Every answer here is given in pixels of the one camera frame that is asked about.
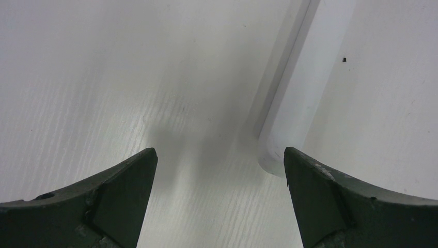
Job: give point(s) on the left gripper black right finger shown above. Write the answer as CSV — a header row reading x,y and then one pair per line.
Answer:
x,y
334,209

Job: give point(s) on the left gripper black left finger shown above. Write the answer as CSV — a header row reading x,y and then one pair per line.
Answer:
x,y
103,210

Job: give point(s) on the left grey rack pole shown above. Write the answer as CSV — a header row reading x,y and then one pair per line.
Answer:
x,y
300,79

